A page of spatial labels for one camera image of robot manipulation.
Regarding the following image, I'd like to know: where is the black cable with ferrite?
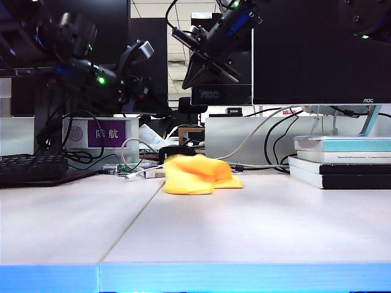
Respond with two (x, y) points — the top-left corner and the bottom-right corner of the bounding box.
(228, 163), (291, 173)

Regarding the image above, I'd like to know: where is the pinkish looped cable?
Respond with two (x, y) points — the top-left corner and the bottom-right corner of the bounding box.
(120, 137), (159, 175)

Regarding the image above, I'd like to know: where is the grey partition panel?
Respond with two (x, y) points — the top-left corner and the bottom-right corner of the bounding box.
(204, 117), (391, 167)

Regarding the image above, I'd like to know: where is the yellow rag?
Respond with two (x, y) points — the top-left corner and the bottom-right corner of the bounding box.
(163, 153), (244, 195)

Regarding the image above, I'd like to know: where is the black keyboard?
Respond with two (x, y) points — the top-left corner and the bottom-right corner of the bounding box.
(0, 154), (100, 189)

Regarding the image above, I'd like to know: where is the black spine white cover book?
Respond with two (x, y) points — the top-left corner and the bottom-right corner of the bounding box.
(288, 164), (391, 190)
(288, 156), (391, 176)

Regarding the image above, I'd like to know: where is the purple sign box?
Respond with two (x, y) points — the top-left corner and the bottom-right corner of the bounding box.
(62, 118), (140, 167)

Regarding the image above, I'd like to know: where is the black monitor stand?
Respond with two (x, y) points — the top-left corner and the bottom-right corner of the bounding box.
(33, 91), (67, 159)

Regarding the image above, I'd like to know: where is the black AOC monitor back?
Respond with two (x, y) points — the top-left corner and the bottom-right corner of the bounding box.
(191, 13), (254, 107)

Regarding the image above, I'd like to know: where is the blue white cardboard box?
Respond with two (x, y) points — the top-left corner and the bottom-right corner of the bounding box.
(142, 166), (166, 179)

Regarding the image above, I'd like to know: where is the white lightning cable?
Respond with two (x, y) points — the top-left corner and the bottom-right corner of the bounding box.
(125, 164), (166, 181)

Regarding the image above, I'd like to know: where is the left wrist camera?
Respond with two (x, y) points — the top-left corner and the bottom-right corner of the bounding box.
(134, 40), (155, 60)

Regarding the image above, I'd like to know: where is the small wooden box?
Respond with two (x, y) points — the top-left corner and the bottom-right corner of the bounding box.
(178, 127), (205, 147)

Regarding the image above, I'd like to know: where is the white paper packet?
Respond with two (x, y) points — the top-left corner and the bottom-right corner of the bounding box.
(138, 124), (167, 150)

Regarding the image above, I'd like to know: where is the black framed monitor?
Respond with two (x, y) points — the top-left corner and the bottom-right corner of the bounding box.
(0, 0), (131, 77)

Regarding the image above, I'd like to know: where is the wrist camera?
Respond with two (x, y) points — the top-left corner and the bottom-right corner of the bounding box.
(134, 40), (155, 60)
(170, 26), (204, 46)

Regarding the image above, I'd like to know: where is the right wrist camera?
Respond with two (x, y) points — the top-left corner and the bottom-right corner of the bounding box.
(170, 26), (204, 46)

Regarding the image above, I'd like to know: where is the black monitor power cable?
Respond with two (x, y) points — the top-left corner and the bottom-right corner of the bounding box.
(264, 109), (305, 175)

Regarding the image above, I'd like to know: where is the white framed AOC monitor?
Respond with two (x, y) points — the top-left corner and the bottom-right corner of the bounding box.
(252, 0), (391, 107)

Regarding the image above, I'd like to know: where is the grey monitor cable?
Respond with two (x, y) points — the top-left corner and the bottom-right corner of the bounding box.
(210, 105), (303, 162)

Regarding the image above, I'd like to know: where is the black looped cable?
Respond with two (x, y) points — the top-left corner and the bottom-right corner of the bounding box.
(62, 110), (106, 161)

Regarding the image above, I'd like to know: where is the plain black monitor back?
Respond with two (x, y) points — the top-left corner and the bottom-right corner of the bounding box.
(128, 18), (169, 115)

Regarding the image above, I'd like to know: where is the silver monitor stand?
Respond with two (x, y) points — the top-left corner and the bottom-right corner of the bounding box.
(301, 105), (391, 138)

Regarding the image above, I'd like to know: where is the green white small box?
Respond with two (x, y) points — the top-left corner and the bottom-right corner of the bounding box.
(117, 163), (144, 173)

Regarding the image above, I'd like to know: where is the black power adapter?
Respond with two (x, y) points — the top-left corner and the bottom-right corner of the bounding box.
(158, 145), (196, 164)

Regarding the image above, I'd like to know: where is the purple name sign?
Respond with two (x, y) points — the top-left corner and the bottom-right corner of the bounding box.
(87, 120), (126, 148)

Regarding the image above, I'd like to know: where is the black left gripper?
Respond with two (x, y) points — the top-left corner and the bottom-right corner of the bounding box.
(114, 44), (172, 116)

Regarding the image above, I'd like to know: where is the teal book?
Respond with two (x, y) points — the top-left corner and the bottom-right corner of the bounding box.
(293, 136), (391, 153)

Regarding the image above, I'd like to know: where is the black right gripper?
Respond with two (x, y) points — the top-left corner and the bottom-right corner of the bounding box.
(182, 18), (245, 90)

